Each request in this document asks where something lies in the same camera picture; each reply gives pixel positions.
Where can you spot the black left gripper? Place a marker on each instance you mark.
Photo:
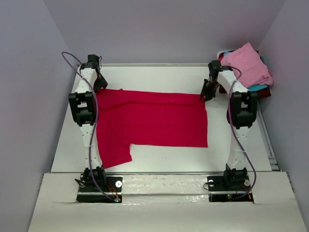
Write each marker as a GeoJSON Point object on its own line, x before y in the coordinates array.
{"type": "Point", "coordinates": [102, 83]}

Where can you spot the teal folded t shirt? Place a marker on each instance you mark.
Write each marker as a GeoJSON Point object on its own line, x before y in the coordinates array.
{"type": "Point", "coordinates": [257, 87]}

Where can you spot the red folded t shirt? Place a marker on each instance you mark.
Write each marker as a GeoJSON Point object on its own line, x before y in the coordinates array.
{"type": "Point", "coordinates": [220, 58]}

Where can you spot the red t shirt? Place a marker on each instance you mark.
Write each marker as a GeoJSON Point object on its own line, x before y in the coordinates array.
{"type": "Point", "coordinates": [147, 118]}
{"type": "Point", "coordinates": [220, 58]}

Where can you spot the pink folded t shirt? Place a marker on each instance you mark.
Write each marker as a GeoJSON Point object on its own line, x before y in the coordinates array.
{"type": "Point", "coordinates": [247, 60]}

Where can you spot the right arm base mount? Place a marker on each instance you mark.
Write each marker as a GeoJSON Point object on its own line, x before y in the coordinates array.
{"type": "Point", "coordinates": [220, 193]}

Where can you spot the dark maroon folded t shirt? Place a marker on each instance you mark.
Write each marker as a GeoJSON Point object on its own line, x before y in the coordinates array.
{"type": "Point", "coordinates": [264, 93]}

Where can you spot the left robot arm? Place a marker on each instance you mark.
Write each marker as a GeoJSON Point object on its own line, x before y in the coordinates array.
{"type": "Point", "coordinates": [84, 111]}

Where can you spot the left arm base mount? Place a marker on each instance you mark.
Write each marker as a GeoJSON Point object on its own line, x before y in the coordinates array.
{"type": "Point", "coordinates": [89, 193]}

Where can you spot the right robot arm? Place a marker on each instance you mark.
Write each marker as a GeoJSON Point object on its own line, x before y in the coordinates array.
{"type": "Point", "coordinates": [241, 114]}

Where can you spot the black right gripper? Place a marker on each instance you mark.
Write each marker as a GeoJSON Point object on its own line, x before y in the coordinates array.
{"type": "Point", "coordinates": [209, 95]}

